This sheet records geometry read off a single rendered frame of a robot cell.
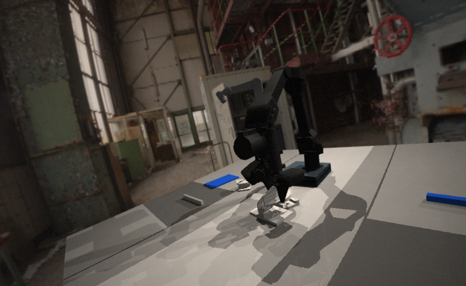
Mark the beige rectangular bar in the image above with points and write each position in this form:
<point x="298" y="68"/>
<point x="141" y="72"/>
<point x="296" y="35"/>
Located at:
<point x="193" y="199"/>

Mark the blue rectangular bar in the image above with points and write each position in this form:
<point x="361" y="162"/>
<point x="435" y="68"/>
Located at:
<point x="445" y="199"/>

